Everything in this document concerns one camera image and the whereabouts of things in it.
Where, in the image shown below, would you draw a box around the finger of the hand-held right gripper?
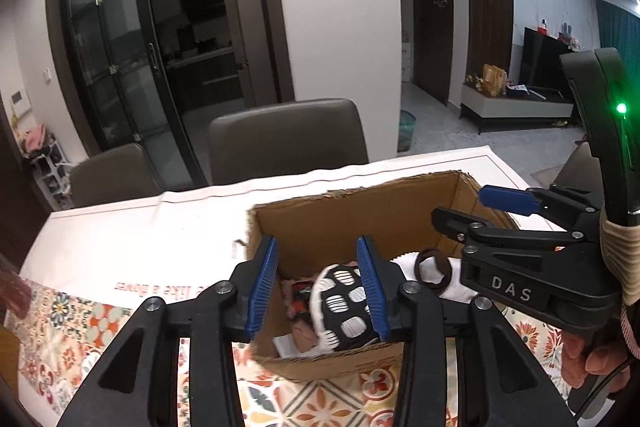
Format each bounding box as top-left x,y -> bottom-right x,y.
477,186 -> 601,230
431,206 -> 601,253

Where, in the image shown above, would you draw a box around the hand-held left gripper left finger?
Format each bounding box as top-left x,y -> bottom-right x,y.
56,234 -> 279,427

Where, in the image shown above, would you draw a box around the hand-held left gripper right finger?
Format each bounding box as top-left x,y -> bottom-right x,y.
356,235 -> 578,427

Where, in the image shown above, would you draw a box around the black white patterned pouch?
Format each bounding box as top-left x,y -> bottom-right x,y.
307,263 -> 388,353

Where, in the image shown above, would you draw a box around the black patterned silk scarf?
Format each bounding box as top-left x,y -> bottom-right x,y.
285,278 -> 317,323

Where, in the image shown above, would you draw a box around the white wipe cloth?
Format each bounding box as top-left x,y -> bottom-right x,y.
392,252 -> 481,305

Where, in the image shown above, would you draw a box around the brown hair scrunchie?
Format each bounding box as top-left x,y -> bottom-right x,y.
414,247 -> 453,295

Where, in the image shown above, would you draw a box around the brown cardboard box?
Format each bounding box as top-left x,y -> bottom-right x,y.
247,171 -> 521,383

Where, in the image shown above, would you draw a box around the person's right hand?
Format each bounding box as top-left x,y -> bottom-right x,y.
560,327 -> 640,383

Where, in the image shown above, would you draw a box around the grey dining chair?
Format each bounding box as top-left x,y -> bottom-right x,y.
550,142 -> 603,190
67,143 -> 161,210
207,98 -> 371,185

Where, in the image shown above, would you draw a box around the white tv cabinet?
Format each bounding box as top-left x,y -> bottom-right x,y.
460,82 -> 576,135

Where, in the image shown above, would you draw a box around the green basket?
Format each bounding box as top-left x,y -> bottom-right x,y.
397,109 -> 418,152

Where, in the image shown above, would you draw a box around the yellow paper bags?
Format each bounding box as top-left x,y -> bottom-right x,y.
480,64 -> 508,96

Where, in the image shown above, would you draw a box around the black television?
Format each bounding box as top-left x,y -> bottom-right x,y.
520,27 -> 581,95

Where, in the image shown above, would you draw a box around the patterned tile-print tablecloth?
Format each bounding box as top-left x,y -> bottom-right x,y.
17,147 -> 576,427

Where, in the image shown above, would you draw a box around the dark wooden door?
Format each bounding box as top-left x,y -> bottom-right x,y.
409,0 -> 453,108

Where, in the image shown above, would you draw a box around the teal curtain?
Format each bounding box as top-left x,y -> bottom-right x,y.
595,0 -> 640,58

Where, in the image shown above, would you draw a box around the white shoe rack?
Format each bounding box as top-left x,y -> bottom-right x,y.
22,127 -> 76,210

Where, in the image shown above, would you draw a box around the glass sliding door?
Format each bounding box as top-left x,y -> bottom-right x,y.
47,0 -> 296,192

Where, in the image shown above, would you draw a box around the black cable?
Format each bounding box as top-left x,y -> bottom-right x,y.
572,352 -> 633,423

